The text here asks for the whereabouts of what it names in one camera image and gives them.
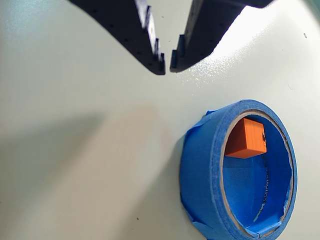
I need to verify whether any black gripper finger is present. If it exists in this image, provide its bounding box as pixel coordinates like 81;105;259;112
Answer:
68;0;167;76
169;0;274;74

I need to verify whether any blue tape roll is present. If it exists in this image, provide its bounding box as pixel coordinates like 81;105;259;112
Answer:
179;98;299;240

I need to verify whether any small orange cube block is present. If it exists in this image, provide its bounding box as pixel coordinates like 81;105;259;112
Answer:
224;117;268;160

